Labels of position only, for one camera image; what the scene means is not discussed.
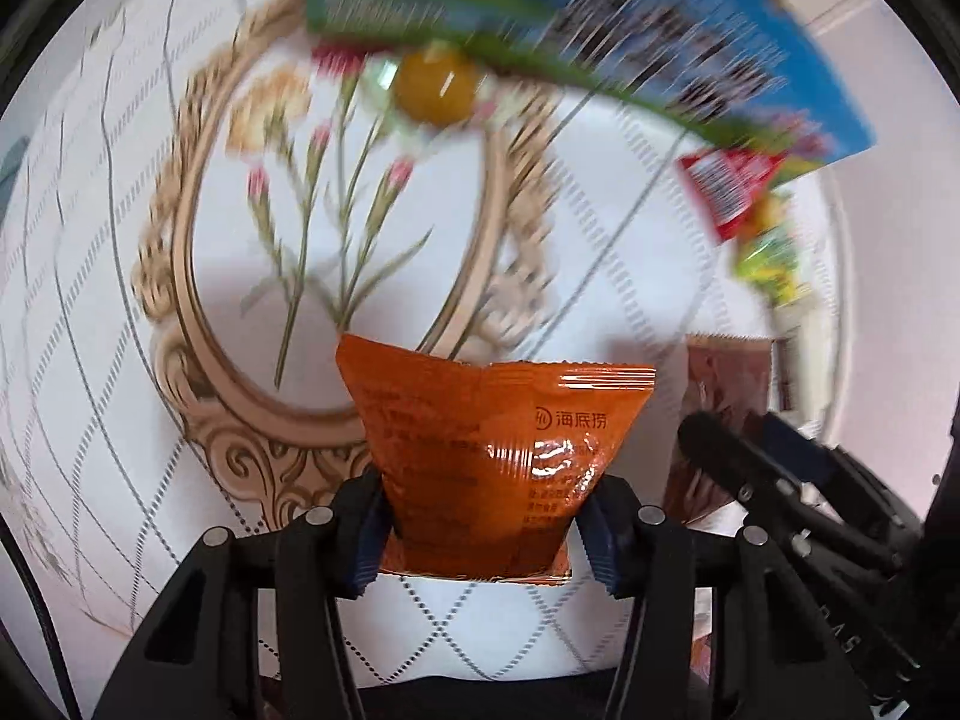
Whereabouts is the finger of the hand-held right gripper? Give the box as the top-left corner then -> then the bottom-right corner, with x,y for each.
756,415 -> 925,545
677,410 -> 905,575

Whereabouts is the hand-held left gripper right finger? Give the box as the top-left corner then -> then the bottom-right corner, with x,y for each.
576,475 -> 865,720

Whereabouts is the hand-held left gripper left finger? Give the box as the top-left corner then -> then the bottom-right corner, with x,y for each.
94,467 -> 389,720

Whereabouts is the clear brown-label snack packet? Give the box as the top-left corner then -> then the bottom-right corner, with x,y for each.
662,332 -> 797,527

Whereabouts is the orange snack packet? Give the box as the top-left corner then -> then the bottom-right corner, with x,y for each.
334,332 -> 657,582

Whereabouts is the printed cardboard box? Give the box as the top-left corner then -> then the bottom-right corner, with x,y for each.
302,0 -> 878,167

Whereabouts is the green candy packet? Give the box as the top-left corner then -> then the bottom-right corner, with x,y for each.
733,190 -> 817,310

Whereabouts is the person's dark fleece clothing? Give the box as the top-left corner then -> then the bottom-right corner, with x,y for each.
352,666 -> 627,720

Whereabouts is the small red snack packet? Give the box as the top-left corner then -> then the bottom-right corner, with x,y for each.
677,148 -> 790,243

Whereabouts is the white quilted printed blanket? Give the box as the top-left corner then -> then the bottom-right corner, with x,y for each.
0,0 -> 856,691

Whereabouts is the black cable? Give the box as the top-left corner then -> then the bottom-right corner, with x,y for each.
0,521 -> 83,720

